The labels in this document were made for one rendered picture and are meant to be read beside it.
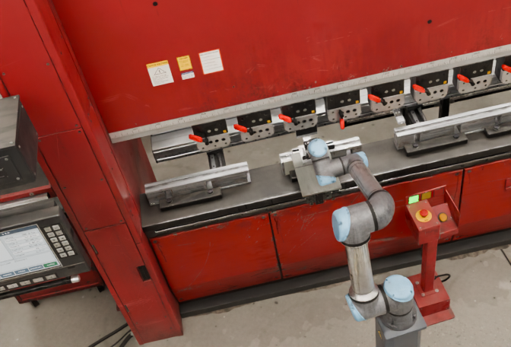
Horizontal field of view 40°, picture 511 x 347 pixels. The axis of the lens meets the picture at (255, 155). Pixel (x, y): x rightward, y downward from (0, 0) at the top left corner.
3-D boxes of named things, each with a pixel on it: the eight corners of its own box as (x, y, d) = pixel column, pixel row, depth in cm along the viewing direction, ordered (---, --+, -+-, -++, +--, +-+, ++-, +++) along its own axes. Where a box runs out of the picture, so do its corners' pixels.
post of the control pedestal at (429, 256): (423, 292, 369) (428, 232, 329) (420, 284, 373) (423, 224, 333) (433, 290, 369) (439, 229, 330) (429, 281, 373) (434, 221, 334)
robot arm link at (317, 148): (312, 160, 284) (306, 141, 285) (310, 162, 295) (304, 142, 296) (331, 155, 284) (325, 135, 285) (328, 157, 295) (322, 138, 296)
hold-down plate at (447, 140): (407, 157, 335) (407, 152, 332) (403, 149, 338) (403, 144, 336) (468, 143, 335) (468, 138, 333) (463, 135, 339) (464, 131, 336)
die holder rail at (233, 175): (150, 205, 337) (145, 193, 330) (149, 196, 341) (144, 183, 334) (251, 183, 337) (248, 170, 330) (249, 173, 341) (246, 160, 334)
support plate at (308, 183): (303, 197, 312) (302, 195, 311) (290, 155, 330) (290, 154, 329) (341, 189, 312) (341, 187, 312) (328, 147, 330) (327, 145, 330)
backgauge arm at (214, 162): (215, 195, 353) (210, 177, 343) (201, 110, 397) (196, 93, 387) (230, 192, 353) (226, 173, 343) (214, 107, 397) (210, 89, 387)
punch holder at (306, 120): (285, 133, 315) (281, 106, 303) (281, 120, 320) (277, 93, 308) (318, 125, 315) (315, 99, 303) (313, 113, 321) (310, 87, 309)
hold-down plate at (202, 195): (161, 211, 333) (160, 208, 331) (160, 203, 337) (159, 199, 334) (222, 198, 333) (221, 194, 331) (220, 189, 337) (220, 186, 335)
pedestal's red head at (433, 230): (417, 246, 325) (419, 222, 312) (404, 220, 336) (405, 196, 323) (458, 233, 327) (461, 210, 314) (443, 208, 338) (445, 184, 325)
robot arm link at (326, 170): (346, 179, 286) (338, 153, 287) (320, 186, 285) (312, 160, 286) (343, 179, 294) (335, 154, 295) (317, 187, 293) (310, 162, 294)
